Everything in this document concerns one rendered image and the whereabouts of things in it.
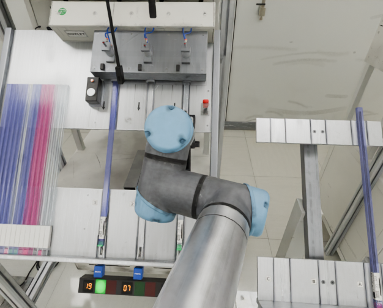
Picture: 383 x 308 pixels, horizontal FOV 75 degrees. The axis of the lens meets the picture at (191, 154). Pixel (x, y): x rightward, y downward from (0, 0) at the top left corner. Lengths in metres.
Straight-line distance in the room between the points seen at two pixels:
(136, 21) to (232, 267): 0.71
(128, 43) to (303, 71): 2.00
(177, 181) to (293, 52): 2.21
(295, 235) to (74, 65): 0.88
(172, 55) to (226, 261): 0.61
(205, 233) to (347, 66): 2.53
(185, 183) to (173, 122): 0.10
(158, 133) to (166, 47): 0.45
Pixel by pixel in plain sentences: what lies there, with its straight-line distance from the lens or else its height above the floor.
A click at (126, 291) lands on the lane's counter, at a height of 0.65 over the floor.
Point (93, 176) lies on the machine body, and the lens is 1.21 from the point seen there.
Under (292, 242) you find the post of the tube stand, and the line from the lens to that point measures 0.90.
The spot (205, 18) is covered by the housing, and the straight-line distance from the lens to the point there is 0.82.
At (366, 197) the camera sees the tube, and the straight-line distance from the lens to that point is 0.79.
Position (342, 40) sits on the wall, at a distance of 2.64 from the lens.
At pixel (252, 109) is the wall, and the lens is 2.64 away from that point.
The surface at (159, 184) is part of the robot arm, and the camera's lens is 0.40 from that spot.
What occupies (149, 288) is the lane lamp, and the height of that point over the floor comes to 0.66.
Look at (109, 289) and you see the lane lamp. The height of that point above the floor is 0.65.
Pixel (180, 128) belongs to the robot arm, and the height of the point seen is 1.18.
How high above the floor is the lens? 1.37
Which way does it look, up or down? 36 degrees down
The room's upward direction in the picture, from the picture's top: straight up
